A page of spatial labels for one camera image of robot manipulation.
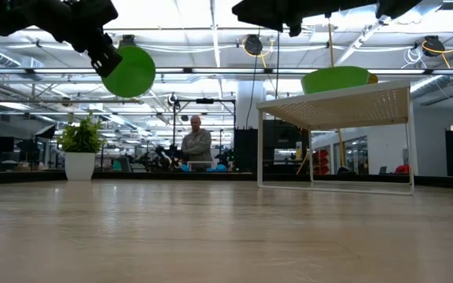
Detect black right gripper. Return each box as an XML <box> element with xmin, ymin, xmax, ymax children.
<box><xmin>232</xmin><ymin>0</ymin><xmax>379</xmax><ymax>38</ymax></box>

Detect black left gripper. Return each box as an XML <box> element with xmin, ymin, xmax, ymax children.
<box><xmin>49</xmin><ymin>0</ymin><xmax>124</xmax><ymax>79</ymax></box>

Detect green plastic bowl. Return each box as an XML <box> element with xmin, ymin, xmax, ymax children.
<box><xmin>300</xmin><ymin>65</ymin><xmax>371</xmax><ymax>95</ymax></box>
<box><xmin>101</xmin><ymin>46</ymin><xmax>157</xmax><ymax>99</ymax></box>

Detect black stand rig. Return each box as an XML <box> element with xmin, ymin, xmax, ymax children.
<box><xmin>170</xmin><ymin>93</ymin><xmax>238</xmax><ymax>174</ymax></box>

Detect potted green plant white pot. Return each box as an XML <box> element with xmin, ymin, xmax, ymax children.
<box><xmin>56</xmin><ymin>111</ymin><xmax>106</xmax><ymax>182</ymax></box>

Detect person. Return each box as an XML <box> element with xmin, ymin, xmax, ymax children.
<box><xmin>180</xmin><ymin>114</ymin><xmax>214</xmax><ymax>173</ymax></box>

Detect white perforated metal shelf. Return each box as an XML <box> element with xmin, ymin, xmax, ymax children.
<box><xmin>255</xmin><ymin>79</ymin><xmax>416</xmax><ymax>197</ymax></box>

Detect black equipment cart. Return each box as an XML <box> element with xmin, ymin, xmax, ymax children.
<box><xmin>233</xmin><ymin>119</ymin><xmax>311</xmax><ymax>175</ymax></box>

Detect red stacked bins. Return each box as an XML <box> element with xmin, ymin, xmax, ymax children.
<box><xmin>313</xmin><ymin>148</ymin><xmax>330</xmax><ymax>176</ymax></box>

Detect black aluminium table frame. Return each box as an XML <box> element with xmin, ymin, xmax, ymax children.
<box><xmin>0</xmin><ymin>169</ymin><xmax>453</xmax><ymax>190</ymax></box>

